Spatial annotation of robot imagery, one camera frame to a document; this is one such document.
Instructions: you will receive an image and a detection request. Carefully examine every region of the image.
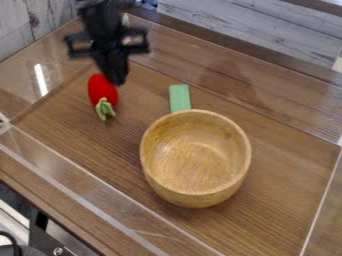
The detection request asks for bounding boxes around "green rectangular block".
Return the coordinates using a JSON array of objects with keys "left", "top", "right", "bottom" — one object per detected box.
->
[{"left": 169, "top": 84, "right": 191, "bottom": 112}]

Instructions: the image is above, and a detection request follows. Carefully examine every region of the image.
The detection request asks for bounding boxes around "red plush strawberry toy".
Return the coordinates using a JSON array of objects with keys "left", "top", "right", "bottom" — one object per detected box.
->
[{"left": 88, "top": 74, "right": 119, "bottom": 121}]

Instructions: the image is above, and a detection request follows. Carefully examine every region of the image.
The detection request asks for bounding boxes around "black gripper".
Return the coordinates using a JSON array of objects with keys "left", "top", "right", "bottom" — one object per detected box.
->
[{"left": 64, "top": 0, "right": 150, "bottom": 86}]

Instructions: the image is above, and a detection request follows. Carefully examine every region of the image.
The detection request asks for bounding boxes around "black table leg clamp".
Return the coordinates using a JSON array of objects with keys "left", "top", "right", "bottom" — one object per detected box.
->
[{"left": 28, "top": 211, "right": 76, "bottom": 256}]

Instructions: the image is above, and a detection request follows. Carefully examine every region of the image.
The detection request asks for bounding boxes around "black cable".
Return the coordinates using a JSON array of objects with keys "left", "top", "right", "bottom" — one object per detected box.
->
[{"left": 0, "top": 230, "right": 24, "bottom": 256}]

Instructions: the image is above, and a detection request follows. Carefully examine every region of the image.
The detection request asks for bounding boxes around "wooden bowl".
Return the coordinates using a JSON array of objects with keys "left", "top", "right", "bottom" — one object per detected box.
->
[{"left": 139, "top": 109, "right": 253, "bottom": 208}]

